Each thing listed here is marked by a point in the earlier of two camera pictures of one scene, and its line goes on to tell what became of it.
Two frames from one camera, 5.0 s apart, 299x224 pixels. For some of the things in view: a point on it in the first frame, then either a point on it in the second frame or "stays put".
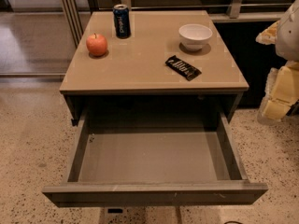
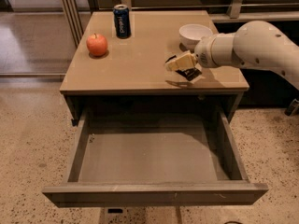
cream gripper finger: (268, 35) to (200, 77)
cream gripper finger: (282, 92) to (185, 61)
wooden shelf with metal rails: (224, 4) stays put
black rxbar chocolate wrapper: (182, 67) stays put
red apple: (96, 44) stays put
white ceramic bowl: (193, 36) stays put
